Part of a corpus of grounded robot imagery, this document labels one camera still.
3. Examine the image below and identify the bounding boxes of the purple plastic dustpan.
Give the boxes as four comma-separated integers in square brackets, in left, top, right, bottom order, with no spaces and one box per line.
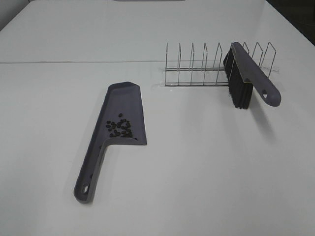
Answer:
[74,82,147,204]

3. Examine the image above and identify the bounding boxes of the pile of coffee beans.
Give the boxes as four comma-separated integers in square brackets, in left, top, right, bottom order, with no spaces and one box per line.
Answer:
[105,113,138,140]

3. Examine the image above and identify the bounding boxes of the purple hand brush black bristles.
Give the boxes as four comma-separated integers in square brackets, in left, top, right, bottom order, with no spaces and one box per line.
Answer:
[223,42,282,109]

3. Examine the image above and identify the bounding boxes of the chrome wire dish rack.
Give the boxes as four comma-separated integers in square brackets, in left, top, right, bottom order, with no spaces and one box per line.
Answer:
[161,42,279,87]

